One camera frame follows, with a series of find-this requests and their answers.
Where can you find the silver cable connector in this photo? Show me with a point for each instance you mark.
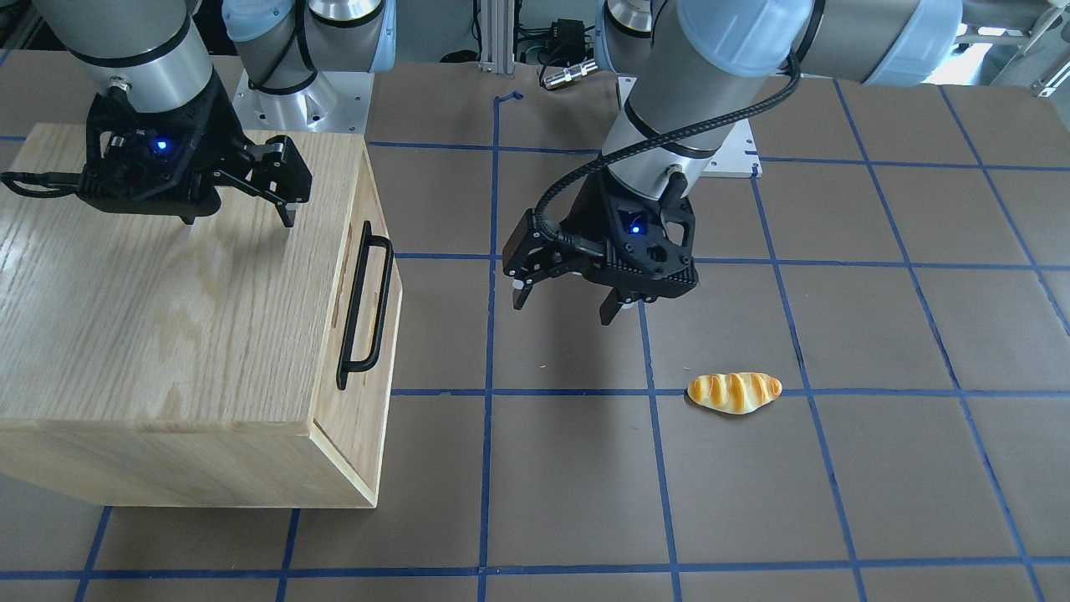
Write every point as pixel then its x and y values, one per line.
pixel 568 75

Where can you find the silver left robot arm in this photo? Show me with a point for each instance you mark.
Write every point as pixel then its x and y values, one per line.
pixel 714 63

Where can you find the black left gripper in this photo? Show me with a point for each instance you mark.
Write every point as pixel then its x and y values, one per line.
pixel 588 211

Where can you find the black power adapter box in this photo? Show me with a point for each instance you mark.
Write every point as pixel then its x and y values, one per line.
pixel 567 36

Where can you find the toy bread roll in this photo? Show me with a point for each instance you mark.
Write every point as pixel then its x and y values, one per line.
pixel 737 393

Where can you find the light wooden drawer cabinet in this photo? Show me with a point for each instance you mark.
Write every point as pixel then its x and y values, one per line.
pixel 145 362

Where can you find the aluminium frame post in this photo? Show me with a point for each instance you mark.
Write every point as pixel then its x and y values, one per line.
pixel 497 28

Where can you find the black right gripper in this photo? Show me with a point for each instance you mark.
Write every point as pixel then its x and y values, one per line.
pixel 219 132

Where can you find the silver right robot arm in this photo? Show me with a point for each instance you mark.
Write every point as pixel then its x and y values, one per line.
pixel 152 51

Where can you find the wooden drawer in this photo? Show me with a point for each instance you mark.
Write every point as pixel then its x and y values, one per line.
pixel 352 405

